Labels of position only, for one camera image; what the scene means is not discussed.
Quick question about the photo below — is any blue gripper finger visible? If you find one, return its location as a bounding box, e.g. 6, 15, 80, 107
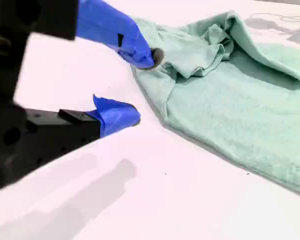
76, 0, 165, 73
24, 94, 142, 173

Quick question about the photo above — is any pale green T-shirt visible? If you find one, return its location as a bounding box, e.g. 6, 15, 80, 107
129, 9, 300, 198

